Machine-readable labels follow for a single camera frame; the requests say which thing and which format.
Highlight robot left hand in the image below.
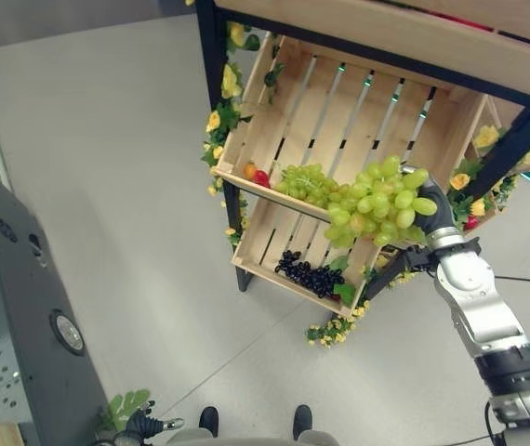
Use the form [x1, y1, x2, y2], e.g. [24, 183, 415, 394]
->
[124, 400, 186, 441]

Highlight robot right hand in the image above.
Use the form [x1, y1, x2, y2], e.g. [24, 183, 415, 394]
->
[400, 164, 457, 236]

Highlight large green grape bunch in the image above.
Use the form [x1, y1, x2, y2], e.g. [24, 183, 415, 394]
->
[324, 154, 439, 250]

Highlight green artificial leaf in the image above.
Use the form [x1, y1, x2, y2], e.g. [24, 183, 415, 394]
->
[96, 388, 152, 434]

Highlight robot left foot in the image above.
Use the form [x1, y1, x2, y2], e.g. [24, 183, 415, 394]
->
[198, 405, 220, 439]

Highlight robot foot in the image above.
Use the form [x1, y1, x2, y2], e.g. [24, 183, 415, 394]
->
[198, 405, 220, 439]
[292, 404, 314, 441]

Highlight wooden crate with flowers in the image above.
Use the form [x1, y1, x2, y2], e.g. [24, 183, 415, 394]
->
[462, 95, 530, 225]

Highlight yellow flower leaf garland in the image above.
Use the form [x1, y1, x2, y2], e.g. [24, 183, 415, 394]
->
[305, 254, 418, 349]
[446, 77, 530, 233]
[198, 20, 286, 247]

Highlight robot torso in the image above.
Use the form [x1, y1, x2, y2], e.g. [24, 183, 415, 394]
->
[166, 426, 341, 446]

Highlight wide wooden slat crate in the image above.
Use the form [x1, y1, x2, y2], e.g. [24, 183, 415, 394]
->
[212, 32, 489, 225]

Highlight green grape leaves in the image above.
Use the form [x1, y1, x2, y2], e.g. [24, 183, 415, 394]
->
[325, 255, 358, 308]

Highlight small green grape bunch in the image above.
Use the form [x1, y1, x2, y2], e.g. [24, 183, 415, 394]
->
[273, 163, 340, 210]

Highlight black grape bunch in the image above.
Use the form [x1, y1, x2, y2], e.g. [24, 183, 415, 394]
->
[274, 249, 346, 300]

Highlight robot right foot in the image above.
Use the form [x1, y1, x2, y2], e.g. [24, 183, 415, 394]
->
[292, 404, 314, 441]

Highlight small wooden slat crate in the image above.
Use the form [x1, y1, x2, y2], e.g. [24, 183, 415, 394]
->
[231, 196, 388, 320]

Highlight grey metal cabinet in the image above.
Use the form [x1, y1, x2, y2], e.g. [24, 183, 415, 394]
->
[0, 149, 111, 446]

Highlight wooden shelf board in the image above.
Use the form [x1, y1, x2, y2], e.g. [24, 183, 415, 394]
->
[213, 0, 530, 97]

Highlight black metal shelf frame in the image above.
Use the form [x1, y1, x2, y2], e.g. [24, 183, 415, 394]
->
[193, 0, 530, 303]

